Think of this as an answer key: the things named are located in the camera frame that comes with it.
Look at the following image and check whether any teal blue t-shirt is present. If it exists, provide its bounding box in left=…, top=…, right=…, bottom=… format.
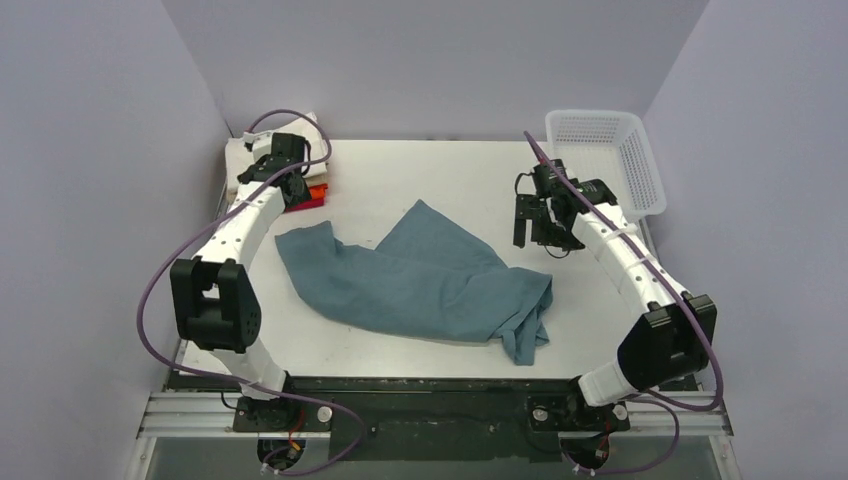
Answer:
left=275, top=201, right=554, bottom=366

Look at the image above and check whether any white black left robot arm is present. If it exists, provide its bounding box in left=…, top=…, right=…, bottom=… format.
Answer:
left=169, top=133, right=311, bottom=431

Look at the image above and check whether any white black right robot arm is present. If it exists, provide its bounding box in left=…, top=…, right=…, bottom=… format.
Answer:
left=513, top=159, right=717, bottom=431

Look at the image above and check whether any white perforated plastic basket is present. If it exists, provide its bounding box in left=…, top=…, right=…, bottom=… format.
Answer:
left=545, top=109, right=667, bottom=220

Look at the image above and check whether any folded orange t-shirt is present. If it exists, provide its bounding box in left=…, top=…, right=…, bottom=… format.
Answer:
left=309, top=184, right=329, bottom=203

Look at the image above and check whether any folded beige t-shirt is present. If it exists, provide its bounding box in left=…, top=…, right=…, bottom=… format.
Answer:
left=225, top=173, right=329, bottom=203

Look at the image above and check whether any folded red t-shirt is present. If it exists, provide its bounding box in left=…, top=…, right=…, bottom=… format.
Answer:
left=285, top=198, right=325, bottom=213

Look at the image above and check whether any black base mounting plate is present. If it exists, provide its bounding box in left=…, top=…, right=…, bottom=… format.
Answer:
left=175, top=377, right=681, bottom=473

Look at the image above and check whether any folded cream t-shirt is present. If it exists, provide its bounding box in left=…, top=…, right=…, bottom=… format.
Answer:
left=224, top=112, right=327, bottom=189

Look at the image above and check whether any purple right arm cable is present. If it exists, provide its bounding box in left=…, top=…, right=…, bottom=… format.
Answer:
left=523, top=130, right=727, bottom=477

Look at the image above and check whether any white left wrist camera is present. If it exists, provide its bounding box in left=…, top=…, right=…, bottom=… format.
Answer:
left=242, top=130, right=274, bottom=162

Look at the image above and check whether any aluminium extrusion rail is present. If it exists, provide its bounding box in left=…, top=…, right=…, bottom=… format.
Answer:
left=138, top=392, right=734, bottom=439

